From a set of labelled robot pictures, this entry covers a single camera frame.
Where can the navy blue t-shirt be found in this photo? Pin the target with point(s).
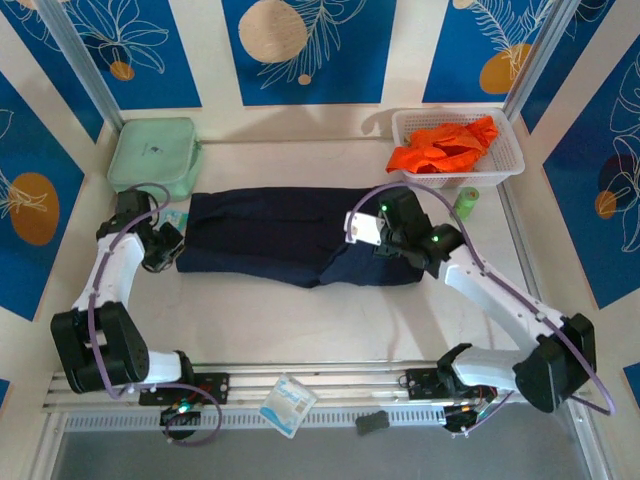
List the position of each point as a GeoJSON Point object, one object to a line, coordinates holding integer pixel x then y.
{"type": "Point", "coordinates": [260, 230]}

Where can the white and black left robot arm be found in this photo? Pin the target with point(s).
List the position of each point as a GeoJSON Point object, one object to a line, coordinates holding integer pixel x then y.
{"type": "Point", "coordinates": [112, 270]}

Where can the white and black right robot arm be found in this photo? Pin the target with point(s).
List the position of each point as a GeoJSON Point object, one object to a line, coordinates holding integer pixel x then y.
{"type": "Point", "coordinates": [490, 295]}

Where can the blue white wipes packet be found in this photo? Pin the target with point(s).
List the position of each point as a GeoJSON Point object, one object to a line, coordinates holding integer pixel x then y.
{"type": "Point", "coordinates": [175, 218]}

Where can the green tape roll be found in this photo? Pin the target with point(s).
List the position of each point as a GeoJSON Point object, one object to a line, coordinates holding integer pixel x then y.
{"type": "Point", "coordinates": [466, 204]}

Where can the orange t-shirt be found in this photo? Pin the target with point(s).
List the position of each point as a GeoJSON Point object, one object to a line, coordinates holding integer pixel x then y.
{"type": "Point", "coordinates": [440, 150]}

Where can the mint green zipper pouch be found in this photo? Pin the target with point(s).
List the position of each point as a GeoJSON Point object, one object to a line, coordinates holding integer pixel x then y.
{"type": "Point", "coordinates": [150, 155]}

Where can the white perforated plastic basket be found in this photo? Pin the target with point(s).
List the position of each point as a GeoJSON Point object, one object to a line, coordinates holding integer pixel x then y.
{"type": "Point", "coordinates": [505, 155]}

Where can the black controller board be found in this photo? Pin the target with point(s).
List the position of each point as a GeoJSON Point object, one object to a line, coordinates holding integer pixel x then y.
{"type": "Point", "coordinates": [465, 420]}
{"type": "Point", "coordinates": [180, 417]}

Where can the small black foam piece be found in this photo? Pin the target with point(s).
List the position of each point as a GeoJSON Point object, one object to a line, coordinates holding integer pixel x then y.
{"type": "Point", "coordinates": [372, 422]}

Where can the blue white plastic sachet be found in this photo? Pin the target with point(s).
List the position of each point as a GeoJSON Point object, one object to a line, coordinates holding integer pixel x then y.
{"type": "Point", "coordinates": [289, 406]}

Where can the aluminium table side rail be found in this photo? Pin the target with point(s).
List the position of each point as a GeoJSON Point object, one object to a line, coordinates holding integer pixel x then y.
{"type": "Point", "coordinates": [525, 255]}

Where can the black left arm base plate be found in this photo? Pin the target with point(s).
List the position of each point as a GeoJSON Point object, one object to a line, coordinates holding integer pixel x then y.
{"type": "Point", "coordinates": [215, 387]}

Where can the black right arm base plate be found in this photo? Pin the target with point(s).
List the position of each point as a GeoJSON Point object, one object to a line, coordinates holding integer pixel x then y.
{"type": "Point", "coordinates": [422, 385]}

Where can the aluminium frame rail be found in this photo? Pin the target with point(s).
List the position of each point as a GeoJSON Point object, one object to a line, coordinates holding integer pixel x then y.
{"type": "Point", "coordinates": [350, 385]}

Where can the aluminium corner post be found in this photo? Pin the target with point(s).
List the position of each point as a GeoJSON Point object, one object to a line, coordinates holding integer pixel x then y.
{"type": "Point", "coordinates": [540, 55]}
{"type": "Point", "coordinates": [82, 60]}

